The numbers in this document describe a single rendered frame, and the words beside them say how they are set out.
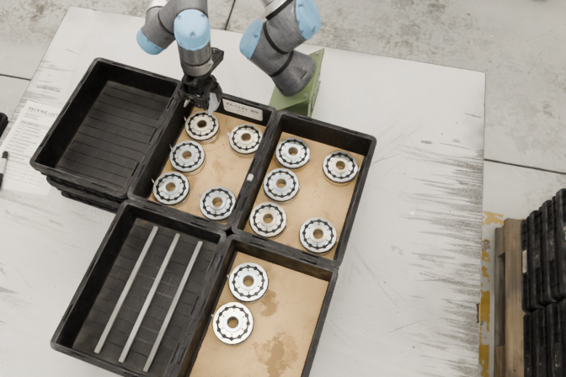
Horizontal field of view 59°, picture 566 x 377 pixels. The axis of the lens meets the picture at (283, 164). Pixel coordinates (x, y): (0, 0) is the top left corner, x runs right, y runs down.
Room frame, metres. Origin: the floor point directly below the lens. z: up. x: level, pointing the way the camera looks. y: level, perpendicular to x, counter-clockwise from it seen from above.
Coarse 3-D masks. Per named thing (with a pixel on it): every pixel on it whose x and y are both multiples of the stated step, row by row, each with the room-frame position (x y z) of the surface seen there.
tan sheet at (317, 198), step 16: (320, 144) 0.73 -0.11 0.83; (272, 160) 0.67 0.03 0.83; (320, 160) 0.67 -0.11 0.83; (304, 176) 0.62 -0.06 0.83; (320, 176) 0.62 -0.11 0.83; (304, 192) 0.57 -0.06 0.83; (320, 192) 0.57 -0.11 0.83; (336, 192) 0.57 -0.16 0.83; (352, 192) 0.57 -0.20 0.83; (288, 208) 0.52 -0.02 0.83; (304, 208) 0.52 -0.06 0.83; (320, 208) 0.52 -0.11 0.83; (336, 208) 0.52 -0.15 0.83; (288, 224) 0.47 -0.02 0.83; (336, 224) 0.47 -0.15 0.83; (272, 240) 0.42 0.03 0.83; (288, 240) 0.42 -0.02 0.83; (336, 240) 0.42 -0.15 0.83
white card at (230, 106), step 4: (224, 100) 0.83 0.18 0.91; (228, 100) 0.83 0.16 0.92; (224, 104) 0.83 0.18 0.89; (228, 104) 0.83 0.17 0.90; (232, 104) 0.82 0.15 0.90; (236, 104) 0.82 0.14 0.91; (240, 104) 0.81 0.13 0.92; (224, 108) 0.83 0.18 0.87; (228, 108) 0.83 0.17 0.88; (232, 108) 0.82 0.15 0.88; (236, 108) 0.82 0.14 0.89; (240, 108) 0.81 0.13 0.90; (244, 108) 0.81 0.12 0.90; (248, 108) 0.80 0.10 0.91; (252, 108) 0.80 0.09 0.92; (232, 112) 0.82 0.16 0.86; (236, 112) 0.82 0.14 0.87; (240, 112) 0.81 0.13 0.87; (244, 112) 0.81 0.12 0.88; (248, 112) 0.80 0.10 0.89; (252, 112) 0.80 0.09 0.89; (256, 112) 0.80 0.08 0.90; (260, 112) 0.79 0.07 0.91; (248, 116) 0.81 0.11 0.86; (252, 116) 0.80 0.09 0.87; (256, 116) 0.80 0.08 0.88; (260, 116) 0.79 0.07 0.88
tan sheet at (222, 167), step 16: (192, 112) 0.84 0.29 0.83; (224, 128) 0.78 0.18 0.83; (176, 144) 0.72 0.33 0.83; (208, 144) 0.73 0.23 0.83; (224, 144) 0.73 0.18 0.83; (208, 160) 0.67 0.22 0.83; (224, 160) 0.67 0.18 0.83; (240, 160) 0.67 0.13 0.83; (192, 176) 0.62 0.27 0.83; (208, 176) 0.62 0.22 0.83; (224, 176) 0.62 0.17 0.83; (240, 176) 0.62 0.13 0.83; (192, 192) 0.57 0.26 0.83; (176, 208) 0.52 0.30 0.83; (192, 208) 0.52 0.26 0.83; (224, 224) 0.47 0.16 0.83
